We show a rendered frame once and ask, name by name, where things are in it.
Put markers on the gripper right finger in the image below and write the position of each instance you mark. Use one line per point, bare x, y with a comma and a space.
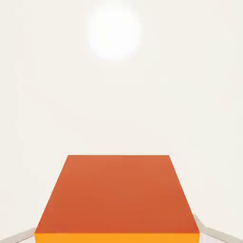
212, 233

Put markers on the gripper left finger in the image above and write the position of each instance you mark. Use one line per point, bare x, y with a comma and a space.
20, 236

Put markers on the small orange cube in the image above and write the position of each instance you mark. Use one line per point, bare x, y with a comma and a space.
117, 197

